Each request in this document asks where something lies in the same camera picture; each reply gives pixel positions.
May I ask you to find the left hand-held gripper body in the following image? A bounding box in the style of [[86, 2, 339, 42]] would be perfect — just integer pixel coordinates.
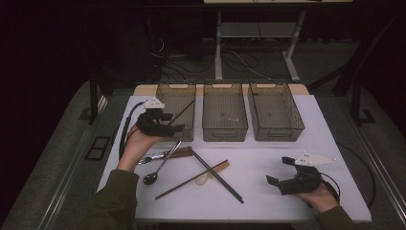
[[136, 98, 175, 138]]

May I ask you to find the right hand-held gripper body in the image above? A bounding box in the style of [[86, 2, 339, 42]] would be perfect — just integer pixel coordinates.
[[277, 151, 338, 196]]

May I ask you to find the brown wooden chopstick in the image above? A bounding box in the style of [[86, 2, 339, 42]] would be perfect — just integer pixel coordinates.
[[155, 159, 230, 201], [168, 99, 196, 127]]

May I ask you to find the smoked transparent plastic bin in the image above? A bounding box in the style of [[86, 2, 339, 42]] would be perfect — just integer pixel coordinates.
[[155, 81, 197, 143], [201, 80, 249, 143], [247, 81, 305, 143]]

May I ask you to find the metal spoon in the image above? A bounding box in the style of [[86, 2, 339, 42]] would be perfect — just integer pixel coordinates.
[[143, 140, 183, 186]]

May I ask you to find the black chopstick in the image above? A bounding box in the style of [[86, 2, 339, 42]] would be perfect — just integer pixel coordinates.
[[191, 149, 245, 204], [190, 149, 244, 205]]

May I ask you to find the amber plastic spoon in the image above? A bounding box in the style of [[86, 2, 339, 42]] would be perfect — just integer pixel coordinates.
[[194, 161, 232, 187]]

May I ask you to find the person's right hand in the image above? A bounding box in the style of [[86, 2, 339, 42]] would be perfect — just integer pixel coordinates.
[[295, 183, 339, 214]]

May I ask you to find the person's left hand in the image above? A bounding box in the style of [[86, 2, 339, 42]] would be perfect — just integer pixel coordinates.
[[117, 124, 170, 173]]

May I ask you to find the black metal stand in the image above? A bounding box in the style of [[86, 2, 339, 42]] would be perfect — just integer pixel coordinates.
[[307, 12, 377, 127]]

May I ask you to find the wooden handled knife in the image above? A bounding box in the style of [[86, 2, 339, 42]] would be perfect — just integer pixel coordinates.
[[138, 147, 194, 166]]

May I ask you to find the tangle of floor cables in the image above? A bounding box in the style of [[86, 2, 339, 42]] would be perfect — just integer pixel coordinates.
[[149, 34, 279, 82]]

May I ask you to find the black floor socket frame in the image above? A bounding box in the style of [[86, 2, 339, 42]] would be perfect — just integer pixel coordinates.
[[84, 136, 112, 161]]

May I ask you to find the thin black floor cable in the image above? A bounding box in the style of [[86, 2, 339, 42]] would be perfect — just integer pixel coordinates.
[[336, 142, 377, 209]]

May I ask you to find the aluminium floor rail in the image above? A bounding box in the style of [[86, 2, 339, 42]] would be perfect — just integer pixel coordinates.
[[41, 95, 109, 230], [338, 104, 406, 224]]

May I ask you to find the white metal desk frame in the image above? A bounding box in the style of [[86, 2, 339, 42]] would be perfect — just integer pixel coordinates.
[[204, 0, 353, 82]]

